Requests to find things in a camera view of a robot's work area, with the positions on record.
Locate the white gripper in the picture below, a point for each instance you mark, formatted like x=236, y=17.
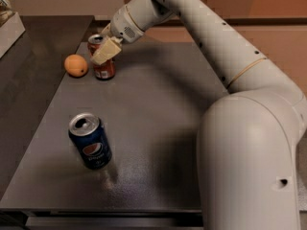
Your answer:
x=123, y=25

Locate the blue pepsi can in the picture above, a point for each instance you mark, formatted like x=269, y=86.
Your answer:
x=87, y=133

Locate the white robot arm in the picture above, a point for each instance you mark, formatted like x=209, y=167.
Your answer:
x=247, y=140

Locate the white box on counter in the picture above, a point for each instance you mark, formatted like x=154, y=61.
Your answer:
x=10, y=32

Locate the dark side counter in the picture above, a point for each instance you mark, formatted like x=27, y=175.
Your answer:
x=30, y=73

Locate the red coke can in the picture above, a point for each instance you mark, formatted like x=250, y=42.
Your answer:
x=103, y=72

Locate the orange fruit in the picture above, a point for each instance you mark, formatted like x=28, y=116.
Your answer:
x=76, y=66

